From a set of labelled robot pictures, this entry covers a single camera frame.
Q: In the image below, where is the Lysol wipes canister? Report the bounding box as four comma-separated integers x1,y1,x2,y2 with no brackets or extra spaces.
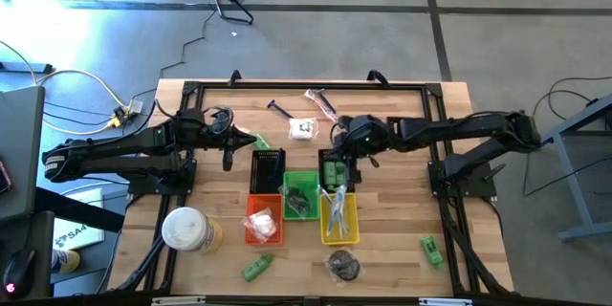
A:
161,206,224,253

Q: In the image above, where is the black slotted plastic basket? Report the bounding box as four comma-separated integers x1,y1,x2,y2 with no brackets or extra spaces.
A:
317,147,358,194
249,149,287,196

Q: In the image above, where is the bagged red toothbrush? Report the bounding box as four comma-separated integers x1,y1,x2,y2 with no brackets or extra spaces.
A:
304,88,339,124

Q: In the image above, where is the power strip with plugs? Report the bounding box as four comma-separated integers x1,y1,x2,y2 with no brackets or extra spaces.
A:
110,98,145,129

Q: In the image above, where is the silver metal bracket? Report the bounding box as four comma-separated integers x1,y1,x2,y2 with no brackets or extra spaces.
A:
151,295,207,306
419,297,472,306

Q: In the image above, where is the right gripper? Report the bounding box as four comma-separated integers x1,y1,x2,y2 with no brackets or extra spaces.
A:
329,114,391,179

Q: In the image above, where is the bagged blue toothbrush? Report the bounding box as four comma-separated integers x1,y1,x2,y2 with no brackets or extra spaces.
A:
318,186,348,238
329,184,350,239

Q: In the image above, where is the yellow floor cable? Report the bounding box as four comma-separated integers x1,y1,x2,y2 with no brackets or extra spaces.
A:
0,40,128,135

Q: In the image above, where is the green slotted plastic basket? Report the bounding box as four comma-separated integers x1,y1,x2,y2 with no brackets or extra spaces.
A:
282,170,320,222

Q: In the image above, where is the clear bag of black ties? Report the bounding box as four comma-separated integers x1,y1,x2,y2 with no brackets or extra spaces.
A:
322,247,364,288
278,184,315,219

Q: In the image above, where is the black desk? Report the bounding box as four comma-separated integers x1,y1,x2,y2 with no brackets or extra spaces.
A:
0,186,126,300

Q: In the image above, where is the grey metal desk frame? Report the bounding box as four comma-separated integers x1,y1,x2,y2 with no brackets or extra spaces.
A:
527,93,612,242

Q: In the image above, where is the black aluminium table frame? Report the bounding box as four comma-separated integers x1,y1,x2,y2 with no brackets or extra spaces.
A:
142,79,479,297

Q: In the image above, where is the black floor bar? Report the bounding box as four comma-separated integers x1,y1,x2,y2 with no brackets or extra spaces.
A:
0,60,54,76

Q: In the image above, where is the orange slotted plastic basket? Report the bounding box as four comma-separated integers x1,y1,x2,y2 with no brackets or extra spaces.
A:
244,193,284,246

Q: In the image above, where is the grey closed laptop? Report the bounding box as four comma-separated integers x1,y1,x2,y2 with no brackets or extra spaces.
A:
0,84,47,224

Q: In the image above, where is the white printed box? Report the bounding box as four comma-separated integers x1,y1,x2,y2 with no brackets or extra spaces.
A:
51,188,106,251

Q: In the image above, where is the yellow slotted plastic basket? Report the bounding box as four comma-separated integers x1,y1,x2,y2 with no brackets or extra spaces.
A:
318,191,361,246

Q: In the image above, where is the black fan power cable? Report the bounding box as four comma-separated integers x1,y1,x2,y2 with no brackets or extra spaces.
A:
128,7,216,106

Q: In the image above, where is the black gantry strut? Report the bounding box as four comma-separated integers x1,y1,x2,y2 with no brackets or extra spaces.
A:
114,236,166,293
437,195,511,295

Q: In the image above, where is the black computer mouse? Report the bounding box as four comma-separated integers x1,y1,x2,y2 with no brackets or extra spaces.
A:
2,248,37,300

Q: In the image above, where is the yellow and blue canister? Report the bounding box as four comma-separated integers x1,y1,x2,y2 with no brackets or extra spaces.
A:
51,248,81,274

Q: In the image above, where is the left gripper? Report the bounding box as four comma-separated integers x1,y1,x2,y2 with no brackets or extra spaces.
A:
198,117,258,172

